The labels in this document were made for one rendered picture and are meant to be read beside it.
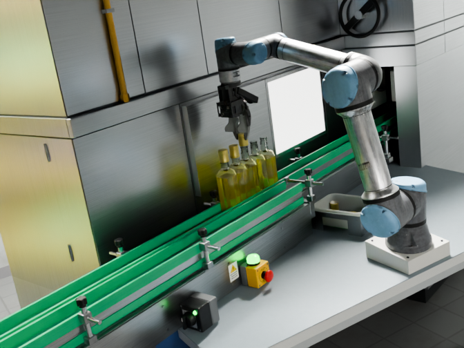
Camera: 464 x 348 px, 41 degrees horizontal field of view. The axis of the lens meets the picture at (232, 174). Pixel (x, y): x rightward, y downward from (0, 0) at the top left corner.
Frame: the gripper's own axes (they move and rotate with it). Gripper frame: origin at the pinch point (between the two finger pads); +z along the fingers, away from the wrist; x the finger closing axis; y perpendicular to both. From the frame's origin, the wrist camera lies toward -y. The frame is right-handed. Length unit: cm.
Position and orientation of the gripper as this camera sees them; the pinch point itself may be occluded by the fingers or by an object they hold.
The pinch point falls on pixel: (242, 135)
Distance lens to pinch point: 222.6
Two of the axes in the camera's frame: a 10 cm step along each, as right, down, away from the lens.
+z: 1.4, 9.5, 2.9
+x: 7.3, 0.9, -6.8
